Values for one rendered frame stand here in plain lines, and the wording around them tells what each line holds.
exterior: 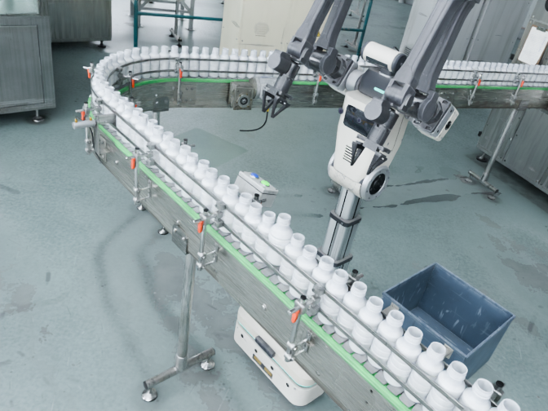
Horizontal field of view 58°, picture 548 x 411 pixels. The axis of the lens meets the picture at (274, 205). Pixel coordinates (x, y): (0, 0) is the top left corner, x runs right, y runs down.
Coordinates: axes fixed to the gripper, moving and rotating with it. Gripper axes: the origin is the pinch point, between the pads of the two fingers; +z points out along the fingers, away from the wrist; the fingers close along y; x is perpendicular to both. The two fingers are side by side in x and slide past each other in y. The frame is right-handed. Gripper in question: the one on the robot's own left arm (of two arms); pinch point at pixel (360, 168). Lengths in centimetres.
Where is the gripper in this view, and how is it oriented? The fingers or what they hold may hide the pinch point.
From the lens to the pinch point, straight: 157.2
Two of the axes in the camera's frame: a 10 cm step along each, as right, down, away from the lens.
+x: 5.4, 0.5, 8.4
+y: 7.2, 5.0, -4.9
